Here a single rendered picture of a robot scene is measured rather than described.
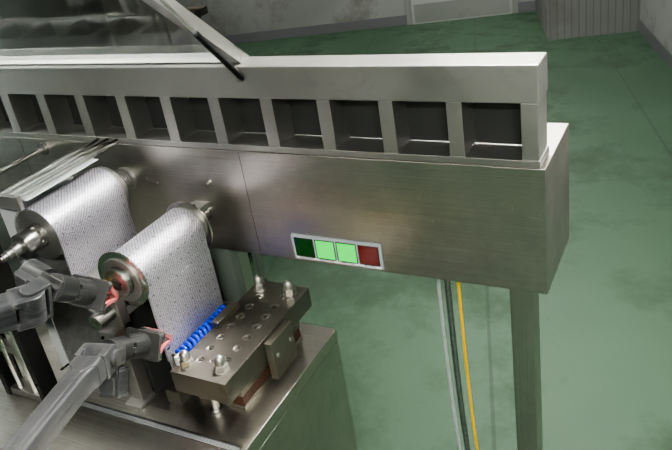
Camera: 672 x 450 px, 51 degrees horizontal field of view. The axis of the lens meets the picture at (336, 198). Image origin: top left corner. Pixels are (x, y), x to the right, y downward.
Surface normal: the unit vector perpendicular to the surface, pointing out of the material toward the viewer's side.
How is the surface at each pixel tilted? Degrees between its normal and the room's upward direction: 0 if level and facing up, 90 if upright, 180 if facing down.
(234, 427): 0
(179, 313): 90
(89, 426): 0
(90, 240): 92
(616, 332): 0
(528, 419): 90
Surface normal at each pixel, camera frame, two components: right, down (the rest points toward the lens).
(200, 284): 0.88, 0.08
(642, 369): -0.14, -0.89
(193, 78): -0.44, 0.45
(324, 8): -0.16, 0.46
